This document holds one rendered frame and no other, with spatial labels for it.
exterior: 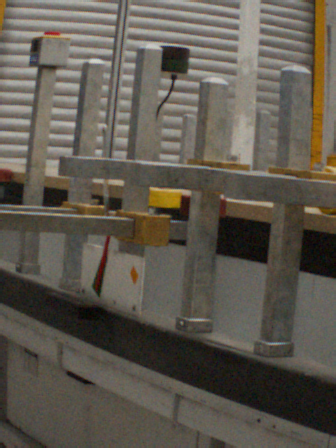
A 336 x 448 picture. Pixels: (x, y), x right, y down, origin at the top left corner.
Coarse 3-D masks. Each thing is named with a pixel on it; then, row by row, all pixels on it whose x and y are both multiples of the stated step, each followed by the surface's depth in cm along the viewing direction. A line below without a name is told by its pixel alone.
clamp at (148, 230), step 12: (120, 216) 227; (132, 216) 223; (144, 216) 219; (156, 216) 220; (144, 228) 219; (156, 228) 220; (168, 228) 221; (132, 240) 222; (144, 240) 219; (156, 240) 220; (168, 240) 221
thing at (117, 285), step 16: (96, 256) 235; (112, 256) 229; (128, 256) 223; (80, 272) 241; (96, 272) 235; (112, 272) 229; (128, 272) 223; (80, 288) 241; (112, 288) 229; (128, 288) 223; (112, 304) 228; (128, 304) 223
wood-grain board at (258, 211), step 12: (12, 168) 379; (24, 168) 397; (48, 168) 416; (12, 180) 342; (24, 180) 334; (48, 180) 318; (60, 180) 310; (96, 180) 305; (108, 180) 316; (120, 180) 326; (96, 192) 291; (120, 192) 279; (228, 204) 238; (240, 204) 234; (252, 204) 230; (264, 204) 232; (240, 216) 234; (252, 216) 230; (264, 216) 226; (312, 216) 212; (324, 216) 209; (312, 228) 212; (324, 228) 208
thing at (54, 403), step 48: (48, 192) 319; (0, 240) 351; (48, 240) 318; (96, 240) 291; (240, 240) 236; (144, 288) 268; (240, 288) 234; (0, 336) 353; (240, 336) 233; (0, 384) 354; (48, 384) 324; (96, 384) 297; (0, 432) 351; (48, 432) 325; (96, 432) 296; (144, 432) 273; (192, 432) 246
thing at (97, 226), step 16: (0, 224) 211; (16, 224) 212; (32, 224) 213; (48, 224) 215; (64, 224) 216; (80, 224) 217; (96, 224) 219; (112, 224) 220; (128, 224) 221; (176, 224) 225
